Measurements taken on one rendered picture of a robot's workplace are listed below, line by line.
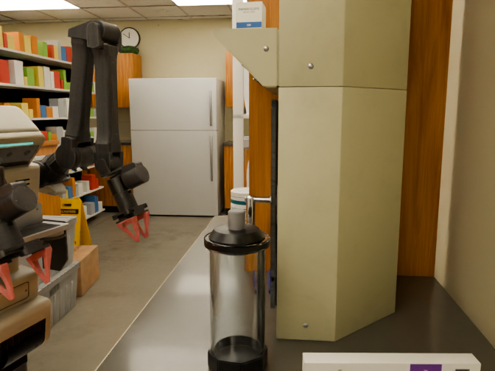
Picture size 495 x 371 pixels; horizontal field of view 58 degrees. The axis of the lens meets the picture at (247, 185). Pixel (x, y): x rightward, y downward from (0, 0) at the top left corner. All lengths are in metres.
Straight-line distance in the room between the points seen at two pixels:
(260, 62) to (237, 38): 0.06
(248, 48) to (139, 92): 5.24
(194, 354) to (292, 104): 0.48
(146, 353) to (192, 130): 5.07
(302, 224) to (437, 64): 0.59
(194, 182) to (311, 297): 5.09
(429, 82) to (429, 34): 0.12
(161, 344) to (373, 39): 0.68
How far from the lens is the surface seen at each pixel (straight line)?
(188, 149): 5.86
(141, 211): 1.39
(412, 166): 1.21
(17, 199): 1.02
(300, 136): 0.80
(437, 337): 0.98
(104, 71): 1.40
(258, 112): 1.17
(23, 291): 1.52
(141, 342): 0.91
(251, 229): 0.73
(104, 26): 1.39
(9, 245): 1.07
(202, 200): 5.91
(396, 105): 0.93
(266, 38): 0.81
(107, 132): 1.39
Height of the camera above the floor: 1.37
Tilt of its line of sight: 9 degrees down
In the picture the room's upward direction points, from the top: straight up
